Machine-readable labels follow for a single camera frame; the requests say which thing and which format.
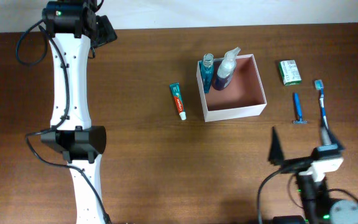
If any blue white toothbrush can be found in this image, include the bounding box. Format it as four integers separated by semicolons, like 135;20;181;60
314;80;328;129

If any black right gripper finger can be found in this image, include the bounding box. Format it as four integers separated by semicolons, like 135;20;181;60
268;127;284;165
320;120;345;151

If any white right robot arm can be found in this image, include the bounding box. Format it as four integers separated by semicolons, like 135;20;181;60
268;126;358;223

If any blue foam soap dispenser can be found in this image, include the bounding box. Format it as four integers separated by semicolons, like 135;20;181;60
213;47;241;91

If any green mouthwash bottle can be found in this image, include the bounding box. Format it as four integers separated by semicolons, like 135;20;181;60
200;54;214;93

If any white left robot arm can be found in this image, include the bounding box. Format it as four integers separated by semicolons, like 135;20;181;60
40;1;116;223

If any green red toothpaste tube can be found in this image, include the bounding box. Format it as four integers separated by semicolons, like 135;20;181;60
170;82;186;121

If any blue disposable razor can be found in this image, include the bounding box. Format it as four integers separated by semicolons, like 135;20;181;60
293;93;308;124

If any pink cardboard box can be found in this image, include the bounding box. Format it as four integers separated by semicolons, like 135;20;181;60
196;54;267;122

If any green white soap bar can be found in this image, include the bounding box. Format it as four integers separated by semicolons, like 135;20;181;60
278;60;302;86

